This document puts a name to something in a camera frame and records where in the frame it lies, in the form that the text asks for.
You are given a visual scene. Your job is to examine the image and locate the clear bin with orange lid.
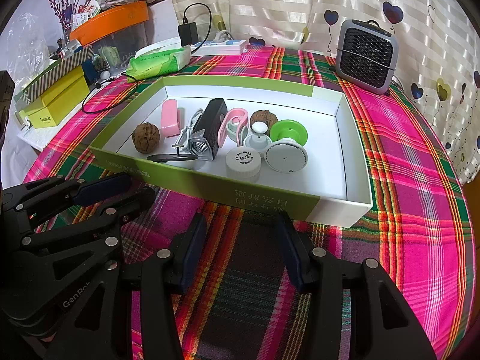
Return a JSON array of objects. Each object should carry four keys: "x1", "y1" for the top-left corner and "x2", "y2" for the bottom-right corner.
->
[{"x1": 69, "y1": 1, "x2": 151, "y2": 66}]

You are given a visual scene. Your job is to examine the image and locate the black power adapter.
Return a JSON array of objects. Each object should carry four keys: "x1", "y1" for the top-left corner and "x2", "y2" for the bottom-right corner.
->
[{"x1": 177, "y1": 22, "x2": 199, "y2": 46}]

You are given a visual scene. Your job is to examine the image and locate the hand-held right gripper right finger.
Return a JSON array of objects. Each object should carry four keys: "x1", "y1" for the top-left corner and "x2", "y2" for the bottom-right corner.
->
[{"x1": 275, "y1": 212, "x2": 437, "y2": 360}]

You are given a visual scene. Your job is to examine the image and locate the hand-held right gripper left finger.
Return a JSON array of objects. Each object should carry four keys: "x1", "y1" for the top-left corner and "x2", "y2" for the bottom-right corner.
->
[{"x1": 45, "y1": 214, "x2": 209, "y2": 360}]

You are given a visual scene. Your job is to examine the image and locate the white cable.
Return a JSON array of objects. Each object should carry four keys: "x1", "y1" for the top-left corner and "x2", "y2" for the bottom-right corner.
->
[{"x1": 176, "y1": 109, "x2": 205, "y2": 151}]

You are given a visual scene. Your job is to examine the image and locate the pink and grey clip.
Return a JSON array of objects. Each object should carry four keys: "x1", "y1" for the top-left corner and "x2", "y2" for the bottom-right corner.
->
[{"x1": 217, "y1": 108, "x2": 249, "y2": 147}]

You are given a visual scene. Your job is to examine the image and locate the white round jar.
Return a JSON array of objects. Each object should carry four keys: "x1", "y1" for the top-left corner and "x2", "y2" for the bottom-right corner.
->
[{"x1": 225, "y1": 148, "x2": 262, "y2": 181}]

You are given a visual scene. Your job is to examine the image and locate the green tissue pack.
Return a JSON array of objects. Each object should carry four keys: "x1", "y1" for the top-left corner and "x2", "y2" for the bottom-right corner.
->
[{"x1": 125, "y1": 45, "x2": 192, "y2": 81}]

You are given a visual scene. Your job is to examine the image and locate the white power strip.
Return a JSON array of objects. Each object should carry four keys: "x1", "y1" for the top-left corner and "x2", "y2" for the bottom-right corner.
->
[{"x1": 191, "y1": 38, "x2": 248, "y2": 56}]

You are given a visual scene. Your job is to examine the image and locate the brown walnut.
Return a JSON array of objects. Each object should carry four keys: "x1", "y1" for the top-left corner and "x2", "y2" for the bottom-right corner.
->
[
  {"x1": 132, "y1": 122, "x2": 162, "y2": 154},
  {"x1": 249, "y1": 110, "x2": 278, "y2": 130}
]

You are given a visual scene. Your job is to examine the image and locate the grey fan heater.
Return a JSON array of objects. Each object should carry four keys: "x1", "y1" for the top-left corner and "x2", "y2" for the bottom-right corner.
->
[{"x1": 335, "y1": 20, "x2": 399, "y2": 95}]

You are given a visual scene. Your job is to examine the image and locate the black adapter cable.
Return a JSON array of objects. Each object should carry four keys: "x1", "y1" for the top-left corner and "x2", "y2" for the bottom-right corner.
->
[{"x1": 183, "y1": 4, "x2": 213, "y2": 43}]

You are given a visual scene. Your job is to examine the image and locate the striped curtain with hearts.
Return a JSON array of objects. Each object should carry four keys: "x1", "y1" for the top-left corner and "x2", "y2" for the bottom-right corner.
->
[{"x1": 167, "y1": 0, "x2": 480, "y2": 184}]

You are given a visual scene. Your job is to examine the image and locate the black bike light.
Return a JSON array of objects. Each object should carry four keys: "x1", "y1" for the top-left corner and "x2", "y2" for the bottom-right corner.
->
[{"x1": 189, "y1": 98, "x2": 229, "y2": 162}]

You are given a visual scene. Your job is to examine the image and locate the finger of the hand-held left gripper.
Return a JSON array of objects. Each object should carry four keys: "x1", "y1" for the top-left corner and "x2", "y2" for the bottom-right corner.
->
[
  {"x1": 0, "y1": 172, "x2": 133, "y2": 233},
  {"x1": 20, "y1": 185, "x2": 156, "y2": 251}
]

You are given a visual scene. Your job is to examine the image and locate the white knob with metal ring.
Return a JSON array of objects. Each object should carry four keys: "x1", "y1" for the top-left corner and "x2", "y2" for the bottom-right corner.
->
[{"x1": 243, "y1": 122, "x2": 274, "y2": 154}]

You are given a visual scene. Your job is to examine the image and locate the thin black cable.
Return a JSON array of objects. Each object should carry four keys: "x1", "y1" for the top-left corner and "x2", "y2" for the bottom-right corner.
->
[{"x1": 80, "y1": 71, "x2": 137, "y2": 114}]

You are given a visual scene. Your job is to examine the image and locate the green and white cardboard box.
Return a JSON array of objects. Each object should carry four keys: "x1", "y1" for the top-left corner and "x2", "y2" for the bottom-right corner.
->
[{"x1": 88, "y1": 75, "x2": 374, "y2": 229}]

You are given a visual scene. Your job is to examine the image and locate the green and white suction holder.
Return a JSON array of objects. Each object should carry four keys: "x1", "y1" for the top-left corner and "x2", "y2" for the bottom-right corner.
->
[{"x1": 265, "y1": 119, "x2": 310, "y2": 173}]

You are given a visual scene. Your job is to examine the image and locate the black round disc gadget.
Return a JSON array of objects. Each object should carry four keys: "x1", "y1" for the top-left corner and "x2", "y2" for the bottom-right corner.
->
[{"x1": 147, "y1": 144, "x2": 197, "y2": 169}]

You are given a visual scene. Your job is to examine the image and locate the purple flower branches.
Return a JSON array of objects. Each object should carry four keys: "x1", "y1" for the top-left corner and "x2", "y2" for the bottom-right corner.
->
[{"x1": 39, "y1": 0, "x2": 76, "y2": 32}]

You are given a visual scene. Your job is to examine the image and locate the yellow cardboard box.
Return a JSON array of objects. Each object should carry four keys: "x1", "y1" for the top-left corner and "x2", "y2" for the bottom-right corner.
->
[{"x1": 19, "y1": 65, "x2": 91, "y2": 130}]

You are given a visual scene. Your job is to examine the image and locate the striped box lid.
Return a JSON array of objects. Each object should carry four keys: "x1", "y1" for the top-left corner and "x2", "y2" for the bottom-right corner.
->
[{"x1": 14, "y1": 45, "x2": 94, "y2": 102}]

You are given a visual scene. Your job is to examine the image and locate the pink rectangular case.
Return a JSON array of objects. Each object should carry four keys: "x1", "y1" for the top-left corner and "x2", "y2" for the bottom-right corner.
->
[{"x1": 160, "y1": 98, "x2": 185, "y2": 137}]

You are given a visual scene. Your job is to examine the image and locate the plaid tablecloth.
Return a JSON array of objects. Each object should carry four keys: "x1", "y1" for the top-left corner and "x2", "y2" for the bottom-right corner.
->
[{"x1": 22, "y1": 45, "x2": 473, "y2": 360}]

